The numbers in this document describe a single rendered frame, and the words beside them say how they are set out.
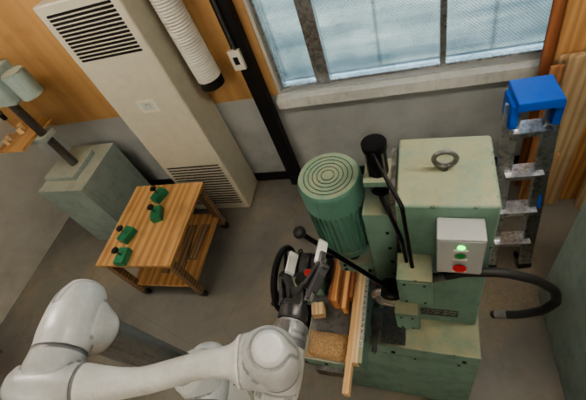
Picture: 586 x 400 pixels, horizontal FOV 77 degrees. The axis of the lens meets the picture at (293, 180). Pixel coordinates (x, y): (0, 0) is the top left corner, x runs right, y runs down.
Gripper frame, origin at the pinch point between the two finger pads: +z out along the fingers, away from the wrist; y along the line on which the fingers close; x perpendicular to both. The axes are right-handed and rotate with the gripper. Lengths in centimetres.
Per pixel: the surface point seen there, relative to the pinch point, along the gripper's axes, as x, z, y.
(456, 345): -67, -5, 0
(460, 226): -12.3, 1.1, 40.0
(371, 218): -5.5, 7.2, 18.6
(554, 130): -76, 80, 42
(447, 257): -16.9, -2.7, 33.3
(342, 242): -8.9, 5.8, 3.9
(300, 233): 8.2, -0.8, 7.7
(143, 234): 22, 46, -165
